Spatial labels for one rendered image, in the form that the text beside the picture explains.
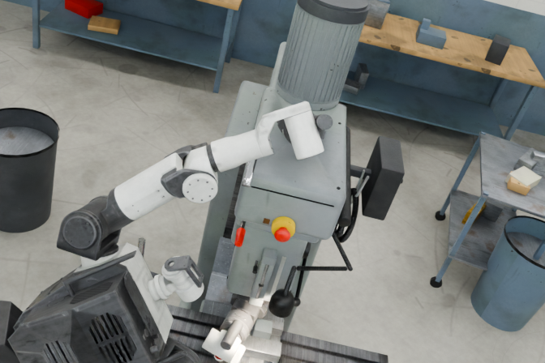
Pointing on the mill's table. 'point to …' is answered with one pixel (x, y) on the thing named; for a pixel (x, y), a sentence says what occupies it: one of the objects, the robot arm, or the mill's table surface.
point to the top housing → (298, 177)
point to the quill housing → (242, 285)
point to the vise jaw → (262, 348)
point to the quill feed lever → (302, 275)
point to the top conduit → (347, 188)
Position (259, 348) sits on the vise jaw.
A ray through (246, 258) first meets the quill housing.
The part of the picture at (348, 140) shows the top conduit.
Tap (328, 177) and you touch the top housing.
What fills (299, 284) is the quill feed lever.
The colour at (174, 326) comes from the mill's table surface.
